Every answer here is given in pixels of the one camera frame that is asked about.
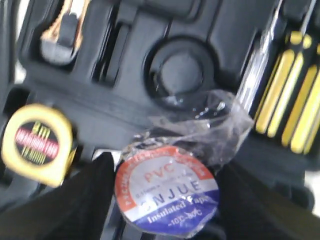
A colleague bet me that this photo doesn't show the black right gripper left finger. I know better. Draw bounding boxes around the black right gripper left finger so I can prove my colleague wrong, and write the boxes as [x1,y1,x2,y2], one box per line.
[0,152,115,240]

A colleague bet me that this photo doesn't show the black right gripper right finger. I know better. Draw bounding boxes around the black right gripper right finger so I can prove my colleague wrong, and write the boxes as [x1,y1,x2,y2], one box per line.
[216,163,320,240]

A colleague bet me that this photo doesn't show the PVC insulating tape roll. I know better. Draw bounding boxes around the PVC insulating tape roll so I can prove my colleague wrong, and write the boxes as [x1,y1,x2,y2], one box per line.
[114,90,253,238]

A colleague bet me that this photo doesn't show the black plastic tool case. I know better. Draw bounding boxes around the black plastic tool case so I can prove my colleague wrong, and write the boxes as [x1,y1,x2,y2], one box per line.
[0,0,320,240]

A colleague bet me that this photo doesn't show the yellow measuring tape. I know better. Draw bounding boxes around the yellow measuring tape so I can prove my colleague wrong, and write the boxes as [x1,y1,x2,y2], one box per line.
[1,103,77,188]

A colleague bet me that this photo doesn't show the yellow black screwdriver left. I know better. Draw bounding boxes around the yellow black screwdriver left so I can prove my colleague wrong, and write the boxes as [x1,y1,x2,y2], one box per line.
[253,0,316,139]

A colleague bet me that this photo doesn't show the yellow black screwdriver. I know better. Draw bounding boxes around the yellow black screwdriver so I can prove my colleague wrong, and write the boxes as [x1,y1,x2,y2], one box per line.
[281,42,320,155]
[253,0,316,139]

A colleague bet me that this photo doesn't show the yellow black screwdriver right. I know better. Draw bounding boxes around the yellow black screwdriver right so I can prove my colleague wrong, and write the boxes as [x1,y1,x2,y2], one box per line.
[281,42,320,155]

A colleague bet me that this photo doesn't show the orange utility knife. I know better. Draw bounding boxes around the orange utility knife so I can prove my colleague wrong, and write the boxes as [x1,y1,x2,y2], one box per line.
[40,0,91,66]

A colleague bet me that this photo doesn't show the clear handled test screwdriver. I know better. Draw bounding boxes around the clear handled test screwdriver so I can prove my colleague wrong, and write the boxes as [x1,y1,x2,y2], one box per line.
[236,0,283,113]

